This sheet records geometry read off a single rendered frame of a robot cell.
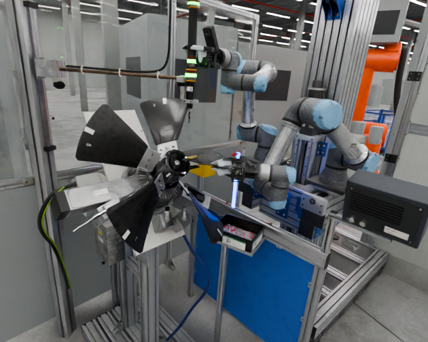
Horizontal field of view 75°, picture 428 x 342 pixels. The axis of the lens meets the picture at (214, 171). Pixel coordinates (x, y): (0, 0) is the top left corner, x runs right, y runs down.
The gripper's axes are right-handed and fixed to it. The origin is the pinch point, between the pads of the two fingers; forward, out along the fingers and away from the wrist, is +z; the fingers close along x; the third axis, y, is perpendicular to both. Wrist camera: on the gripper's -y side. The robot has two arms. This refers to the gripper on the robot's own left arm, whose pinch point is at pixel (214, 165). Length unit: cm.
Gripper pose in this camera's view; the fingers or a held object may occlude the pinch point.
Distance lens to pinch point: 124.1
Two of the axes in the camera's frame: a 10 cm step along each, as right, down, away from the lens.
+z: -9.9, -1.1, 1.2
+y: -1.5, 4.2, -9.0
